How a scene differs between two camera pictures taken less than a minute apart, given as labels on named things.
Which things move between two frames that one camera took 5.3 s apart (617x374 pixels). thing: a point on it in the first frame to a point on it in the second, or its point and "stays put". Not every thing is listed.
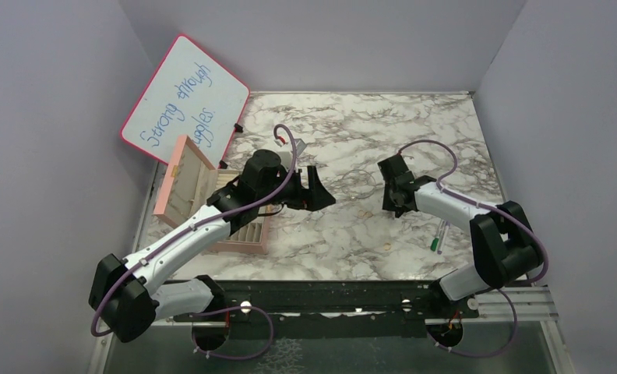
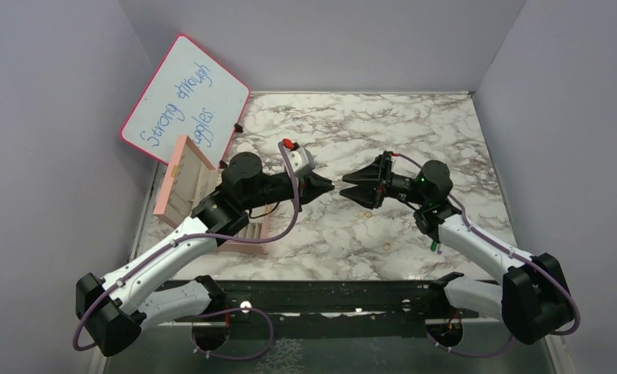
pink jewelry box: (189, 183) stays put
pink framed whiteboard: (191, 94) stays put
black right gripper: (389, 206) to (369, 177)
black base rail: (331, 308) stays put
